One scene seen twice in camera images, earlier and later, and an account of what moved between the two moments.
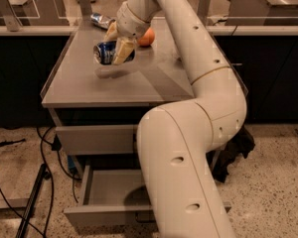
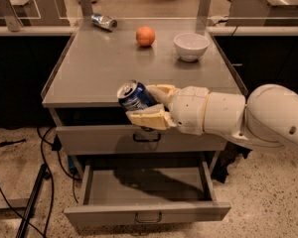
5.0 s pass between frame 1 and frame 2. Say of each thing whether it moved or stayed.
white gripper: moved
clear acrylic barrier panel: stayed
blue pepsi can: moved
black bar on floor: stayed
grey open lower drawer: stayed
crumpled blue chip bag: stayed
